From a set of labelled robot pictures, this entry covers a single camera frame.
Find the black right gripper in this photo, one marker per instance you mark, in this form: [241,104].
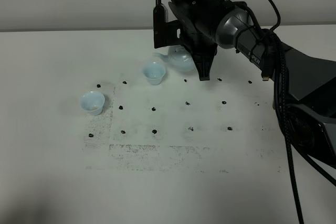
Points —
[197,22]

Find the light blue porcelain teapot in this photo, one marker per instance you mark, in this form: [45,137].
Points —
[178,58]

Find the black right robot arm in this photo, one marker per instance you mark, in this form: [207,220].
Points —
[304,86]

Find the light blue teacup, back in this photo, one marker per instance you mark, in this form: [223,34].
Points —
[154,72]

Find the light blue teacup, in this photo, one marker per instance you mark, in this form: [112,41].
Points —
[92,102]
[154,72]

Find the light blue teacup, front left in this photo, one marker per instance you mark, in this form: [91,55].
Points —
[92,102]

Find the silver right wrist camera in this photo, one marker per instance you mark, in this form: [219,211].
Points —
[159,23]

